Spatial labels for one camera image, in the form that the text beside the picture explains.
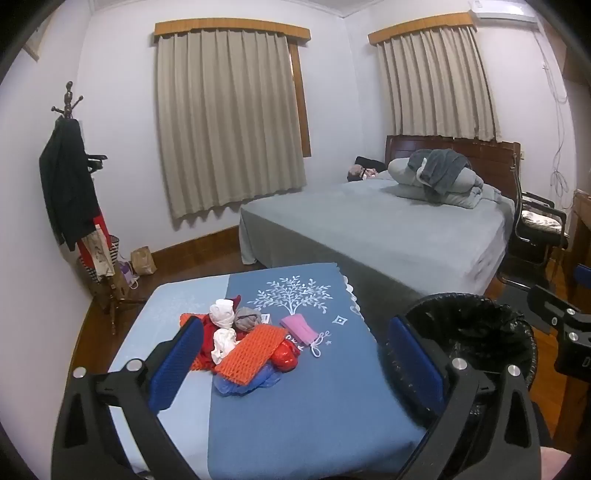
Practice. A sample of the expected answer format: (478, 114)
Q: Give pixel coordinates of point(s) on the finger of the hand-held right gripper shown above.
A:
(583, 279)
(551, 307)

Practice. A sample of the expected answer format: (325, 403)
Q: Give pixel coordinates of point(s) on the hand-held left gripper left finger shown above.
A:
(178, 364)

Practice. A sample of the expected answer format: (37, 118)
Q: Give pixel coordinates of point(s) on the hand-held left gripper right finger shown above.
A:
(413, 364)

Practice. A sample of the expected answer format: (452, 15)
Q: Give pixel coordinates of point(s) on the orange foam net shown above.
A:
(251, 353)
(203, 362)

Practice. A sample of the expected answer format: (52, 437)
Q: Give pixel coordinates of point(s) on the red cloth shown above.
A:
(209, 337)

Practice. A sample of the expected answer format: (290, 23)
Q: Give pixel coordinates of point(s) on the white tissue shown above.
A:
(222, 313)
(224, 344)

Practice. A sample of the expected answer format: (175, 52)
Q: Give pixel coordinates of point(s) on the blue plastic bag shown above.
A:
(244, 387)

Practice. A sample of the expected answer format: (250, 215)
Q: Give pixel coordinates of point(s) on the black lined trash bin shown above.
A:
(480, 323)

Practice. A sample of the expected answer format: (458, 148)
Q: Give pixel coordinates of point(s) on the grey paper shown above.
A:
(246, 319)

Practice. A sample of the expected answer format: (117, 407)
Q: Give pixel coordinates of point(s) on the small white blue box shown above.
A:
(266, 318)

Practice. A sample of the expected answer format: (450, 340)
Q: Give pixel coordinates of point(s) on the red plastic bag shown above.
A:
(285, 357)

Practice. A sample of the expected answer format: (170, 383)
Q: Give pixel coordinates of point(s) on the pink face mask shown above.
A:
(300, 327)

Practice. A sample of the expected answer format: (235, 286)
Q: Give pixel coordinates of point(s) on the black metal chair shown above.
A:
(531, 244)

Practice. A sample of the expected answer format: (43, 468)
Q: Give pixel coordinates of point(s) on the light blue tablecloth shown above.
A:
(184, 295)

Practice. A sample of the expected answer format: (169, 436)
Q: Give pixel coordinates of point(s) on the patterned chair cushion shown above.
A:
(540, 222)

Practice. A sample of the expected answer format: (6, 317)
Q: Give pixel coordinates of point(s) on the wooden coat rack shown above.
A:
(115, 295)

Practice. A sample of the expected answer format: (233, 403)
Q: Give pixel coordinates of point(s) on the purple white floor item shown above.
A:
(127, 274)

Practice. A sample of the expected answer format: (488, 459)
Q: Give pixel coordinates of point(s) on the brown paper bag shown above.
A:
(143, 261)

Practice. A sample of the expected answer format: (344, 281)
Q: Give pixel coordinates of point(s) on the blue tree print tablecloth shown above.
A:
(314, 415)

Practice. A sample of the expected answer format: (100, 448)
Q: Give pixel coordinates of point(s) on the striped bag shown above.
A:
(90, 277)

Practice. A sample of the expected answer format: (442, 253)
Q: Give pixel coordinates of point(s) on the beige printed tote bag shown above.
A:
(100, 254)

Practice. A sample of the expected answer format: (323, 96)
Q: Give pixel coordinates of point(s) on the bed with grey sheet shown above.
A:
(369, 230)

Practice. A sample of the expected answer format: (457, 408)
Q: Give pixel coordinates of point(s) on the dark wooden headboard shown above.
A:
(489, 157)

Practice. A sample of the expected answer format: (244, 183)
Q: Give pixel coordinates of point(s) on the dark grey clothing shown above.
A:
(441, 168)

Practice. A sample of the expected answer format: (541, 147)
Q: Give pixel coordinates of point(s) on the folded grey duvet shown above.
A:
(406, 182)

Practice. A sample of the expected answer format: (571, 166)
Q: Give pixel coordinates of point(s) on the pinkish item beside bed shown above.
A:
(358, 174)

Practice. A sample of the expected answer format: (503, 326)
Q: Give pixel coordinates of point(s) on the black item beside bed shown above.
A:
(369, 161)

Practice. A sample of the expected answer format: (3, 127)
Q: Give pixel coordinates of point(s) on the black clothes hanger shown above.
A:
(96, 162)

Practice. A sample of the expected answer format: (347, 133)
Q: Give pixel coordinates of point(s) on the narrow beige curtain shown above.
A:
(438, 83)

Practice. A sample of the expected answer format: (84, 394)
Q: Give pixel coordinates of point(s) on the wide beige curtain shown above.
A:
(226, 120)

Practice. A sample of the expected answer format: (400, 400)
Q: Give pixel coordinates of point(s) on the white air conditioner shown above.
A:
(505, 11)

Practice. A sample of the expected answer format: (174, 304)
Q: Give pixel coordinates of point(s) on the short wooden curtain pelmet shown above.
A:
(420, 28)

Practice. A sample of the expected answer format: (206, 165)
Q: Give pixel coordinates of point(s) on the long wooden curtain pelmet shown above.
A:
(231, 26)

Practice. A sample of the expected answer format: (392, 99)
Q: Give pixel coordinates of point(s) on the wooden window frame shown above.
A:
(300, 101)

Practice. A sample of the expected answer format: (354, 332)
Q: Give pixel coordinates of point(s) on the wall picture frame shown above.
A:
(33, 46)

